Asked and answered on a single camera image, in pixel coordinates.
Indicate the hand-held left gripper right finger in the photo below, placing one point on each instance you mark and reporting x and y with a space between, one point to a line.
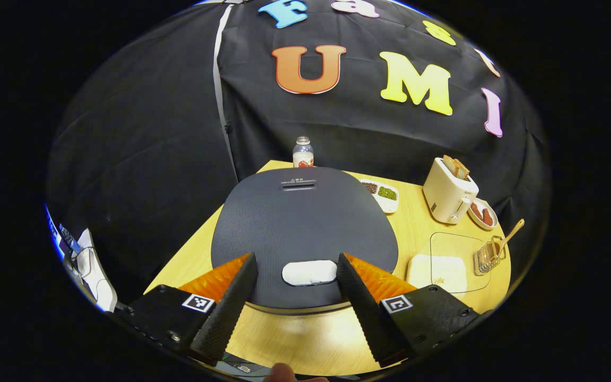
364 313

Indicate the black backdrop cloth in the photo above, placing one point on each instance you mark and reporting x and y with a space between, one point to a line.
141 132

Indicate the red meat piece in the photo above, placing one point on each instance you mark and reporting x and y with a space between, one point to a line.
477 209
488 217

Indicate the white toaster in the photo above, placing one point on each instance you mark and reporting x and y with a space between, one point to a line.
443 196

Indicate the dark grey rice cooker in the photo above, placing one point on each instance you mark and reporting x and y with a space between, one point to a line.
305 223

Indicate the white divided bean dish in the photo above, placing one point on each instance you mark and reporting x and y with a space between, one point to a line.
378 192

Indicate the white paper sheets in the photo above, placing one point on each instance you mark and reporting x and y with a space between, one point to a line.
98 281

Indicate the white round plate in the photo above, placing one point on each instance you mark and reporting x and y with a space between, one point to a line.
476 220

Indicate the wooden spoon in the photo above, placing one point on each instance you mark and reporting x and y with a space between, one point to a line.
512 233

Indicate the computer monitor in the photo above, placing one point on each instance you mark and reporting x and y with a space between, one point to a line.
53 233

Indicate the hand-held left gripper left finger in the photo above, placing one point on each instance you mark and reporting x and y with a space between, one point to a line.
231 310

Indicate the toast slice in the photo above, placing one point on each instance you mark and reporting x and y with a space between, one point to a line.
450 165
463 170

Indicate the small clear bottle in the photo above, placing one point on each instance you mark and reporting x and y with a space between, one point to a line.
303 156

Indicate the clear container of rice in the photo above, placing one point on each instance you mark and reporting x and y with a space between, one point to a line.
438 270

